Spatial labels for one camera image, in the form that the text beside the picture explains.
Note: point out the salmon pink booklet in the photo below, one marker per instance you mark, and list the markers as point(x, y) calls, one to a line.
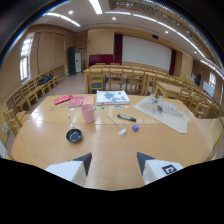
point(88, 100)

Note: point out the small purple cube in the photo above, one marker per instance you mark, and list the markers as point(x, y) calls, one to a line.
point(135, 128)

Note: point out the red flat packet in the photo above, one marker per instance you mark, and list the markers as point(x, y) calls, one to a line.
point(63, 99)

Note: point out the small black dish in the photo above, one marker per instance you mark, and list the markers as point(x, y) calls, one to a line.
point(74, 135)

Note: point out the red podium panel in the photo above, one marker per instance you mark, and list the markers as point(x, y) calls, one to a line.
point(100, 59)

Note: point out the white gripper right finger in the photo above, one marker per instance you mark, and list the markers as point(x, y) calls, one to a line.
point(156, 168)

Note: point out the large beige paper sheet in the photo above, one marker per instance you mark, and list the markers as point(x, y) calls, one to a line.
point(166, 116)

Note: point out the crumpled white paper ball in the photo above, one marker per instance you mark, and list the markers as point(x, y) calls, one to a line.
point(122, 132)

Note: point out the black marker pen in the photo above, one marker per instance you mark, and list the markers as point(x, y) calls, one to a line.
point(126, 117)

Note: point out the wooden chair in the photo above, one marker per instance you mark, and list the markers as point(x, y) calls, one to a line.
point(30, 96)
point(115, 78)
point(96, 80)
point(12, 120)
point(135, 82)

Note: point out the clear plastic packaging pile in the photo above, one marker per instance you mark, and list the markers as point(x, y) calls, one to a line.
point(160, 106)

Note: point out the pink plastic cup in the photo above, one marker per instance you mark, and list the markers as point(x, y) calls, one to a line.
point(88, 113)

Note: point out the small wooden desk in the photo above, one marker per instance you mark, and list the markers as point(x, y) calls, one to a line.
point(168, 89)

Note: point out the white standing air conditioner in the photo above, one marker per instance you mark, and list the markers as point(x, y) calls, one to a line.
point(78, 60)

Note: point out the dark red curtain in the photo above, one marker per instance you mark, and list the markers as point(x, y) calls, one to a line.
point(118, 49)

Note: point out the white projection screen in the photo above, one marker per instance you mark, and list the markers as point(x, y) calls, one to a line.
point(146, 53)

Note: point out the long wooden desk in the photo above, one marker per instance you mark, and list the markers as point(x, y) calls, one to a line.
point(100, 71)

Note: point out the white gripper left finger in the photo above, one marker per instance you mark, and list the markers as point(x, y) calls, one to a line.
point(71, 170)

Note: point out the thin wooden stick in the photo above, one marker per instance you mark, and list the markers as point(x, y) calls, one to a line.
point(114, 123)

